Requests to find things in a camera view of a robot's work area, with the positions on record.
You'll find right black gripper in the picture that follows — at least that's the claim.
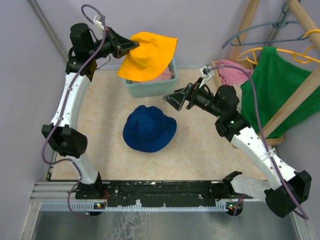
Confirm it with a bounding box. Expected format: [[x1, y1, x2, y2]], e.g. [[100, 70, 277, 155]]
[[163, 77, 224, 118]]

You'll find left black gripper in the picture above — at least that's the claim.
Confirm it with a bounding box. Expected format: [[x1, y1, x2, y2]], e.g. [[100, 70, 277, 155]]
[[88, 26, 140, 60]]

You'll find pink cloth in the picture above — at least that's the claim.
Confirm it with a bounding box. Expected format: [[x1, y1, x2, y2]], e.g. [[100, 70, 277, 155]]
[[152, 67, 173, 82]]

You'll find yellow bucket hat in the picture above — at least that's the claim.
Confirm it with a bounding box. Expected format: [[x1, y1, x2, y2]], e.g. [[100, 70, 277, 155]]
[[117, 31, 178, 82]]

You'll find teal plastic bin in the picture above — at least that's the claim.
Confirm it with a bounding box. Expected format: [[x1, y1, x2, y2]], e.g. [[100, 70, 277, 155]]
[[123, 58, 178, 98]]

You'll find blue bucket hat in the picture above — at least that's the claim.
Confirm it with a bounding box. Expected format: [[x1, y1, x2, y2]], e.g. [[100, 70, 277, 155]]
[[122, 105, 177, 153]]

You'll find wooden clothes rack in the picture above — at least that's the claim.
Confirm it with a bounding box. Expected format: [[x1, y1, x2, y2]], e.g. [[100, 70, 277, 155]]
[[211, 0, 320, 149]]

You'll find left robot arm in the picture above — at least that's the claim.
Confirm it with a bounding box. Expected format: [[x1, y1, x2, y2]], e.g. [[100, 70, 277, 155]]
[[41, 23, 139, 200]]

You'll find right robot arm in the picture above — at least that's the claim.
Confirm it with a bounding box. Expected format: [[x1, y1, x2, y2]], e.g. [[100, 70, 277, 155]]
[[163, 78, 312, 218]]

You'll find pink garment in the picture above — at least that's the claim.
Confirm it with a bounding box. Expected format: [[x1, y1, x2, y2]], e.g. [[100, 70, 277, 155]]
[[216, 59, 254, 86]]

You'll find green tank top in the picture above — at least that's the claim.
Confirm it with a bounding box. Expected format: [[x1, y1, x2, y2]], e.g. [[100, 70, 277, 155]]
[[251, 46, 320, 139]]

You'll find grey-blue clothes hanger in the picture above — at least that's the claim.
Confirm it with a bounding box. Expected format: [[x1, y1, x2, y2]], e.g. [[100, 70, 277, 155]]
[[221, 0, 309, 49]]

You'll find yellow clothes hanger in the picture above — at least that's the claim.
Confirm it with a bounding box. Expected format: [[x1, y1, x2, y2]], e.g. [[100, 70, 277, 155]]
[[229, 34, 320, 64]]

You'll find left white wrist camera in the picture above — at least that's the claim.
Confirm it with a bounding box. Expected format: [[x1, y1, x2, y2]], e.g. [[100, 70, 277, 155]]
[[93, 14, 105, 32]]

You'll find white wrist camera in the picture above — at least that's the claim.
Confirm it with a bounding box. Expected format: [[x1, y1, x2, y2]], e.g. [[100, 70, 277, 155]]
[[199, 65, 215, 87], [93, 14, 105, 32]]

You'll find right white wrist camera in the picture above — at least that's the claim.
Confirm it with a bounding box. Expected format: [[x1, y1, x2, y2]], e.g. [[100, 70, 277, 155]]
[[199, 65, 215, 87]]

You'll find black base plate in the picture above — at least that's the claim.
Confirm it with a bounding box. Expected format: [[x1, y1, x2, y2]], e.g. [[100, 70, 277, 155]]
[[75, 180, 240, 208]]

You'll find white toothed cable strip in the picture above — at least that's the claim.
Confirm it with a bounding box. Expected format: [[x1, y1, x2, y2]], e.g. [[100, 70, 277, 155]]
[[40, 200, 240, 213]]

